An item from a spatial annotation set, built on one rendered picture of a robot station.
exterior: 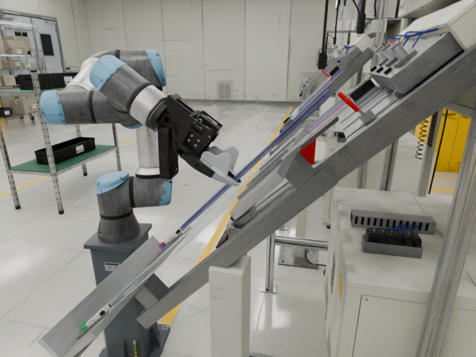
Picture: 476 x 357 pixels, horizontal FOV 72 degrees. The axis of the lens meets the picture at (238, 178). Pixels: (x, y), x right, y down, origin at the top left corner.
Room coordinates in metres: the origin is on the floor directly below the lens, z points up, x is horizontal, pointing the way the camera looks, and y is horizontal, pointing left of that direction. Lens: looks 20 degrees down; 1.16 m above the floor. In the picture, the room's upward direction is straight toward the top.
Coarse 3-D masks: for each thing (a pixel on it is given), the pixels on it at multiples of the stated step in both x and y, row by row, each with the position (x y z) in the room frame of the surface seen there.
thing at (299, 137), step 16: (304, 128) 0.35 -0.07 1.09; (288, 144) 0.35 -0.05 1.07; (272, 160) 0.35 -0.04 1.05; (256, 176) 0.36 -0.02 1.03; (240, 192) 0.36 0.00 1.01; (224, 208) 0.37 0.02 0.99; (208, 224) 0.38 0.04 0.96; (160, 256) 0.40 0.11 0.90; (144, 272) 0.40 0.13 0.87; (128, 288) 0.41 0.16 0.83; (112, 304) 0.42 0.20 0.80
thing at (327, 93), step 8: (320, 96) 0.58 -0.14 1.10; (328, 96) 0.57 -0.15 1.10; (312, 104) 0.58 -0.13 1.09; (320, 104) 0.58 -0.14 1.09; (304, 112) 0.59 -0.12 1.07; (296, 120) 0.59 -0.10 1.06; (288, 128) 0.59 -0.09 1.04; (280, 136) 0.60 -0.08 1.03; (272, 144) 0.60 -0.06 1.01; (264, 152) 0.61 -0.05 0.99; (256, 160) 0.61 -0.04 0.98; (248, 168) 0.61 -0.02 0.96; (240, 176) 0.62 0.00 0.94; (224, 192) 0.63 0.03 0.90; (208, 200) 0.64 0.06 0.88; (200, 208) 0.64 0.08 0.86; (192, 216) 0.65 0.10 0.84; (184, 224) 0.66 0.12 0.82
